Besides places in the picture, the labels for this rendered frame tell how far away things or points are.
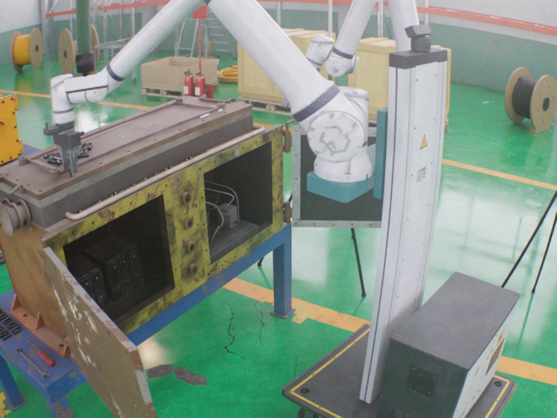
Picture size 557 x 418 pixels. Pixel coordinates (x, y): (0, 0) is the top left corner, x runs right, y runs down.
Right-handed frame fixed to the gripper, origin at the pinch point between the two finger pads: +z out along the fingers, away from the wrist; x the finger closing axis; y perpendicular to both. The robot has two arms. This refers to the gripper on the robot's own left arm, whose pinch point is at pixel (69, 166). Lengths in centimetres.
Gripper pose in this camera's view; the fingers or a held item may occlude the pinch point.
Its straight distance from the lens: 194.0
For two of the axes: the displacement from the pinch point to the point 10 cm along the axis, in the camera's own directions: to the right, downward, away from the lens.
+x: -8.4, -2.1, 5.0
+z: 0.0, 9.2, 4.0
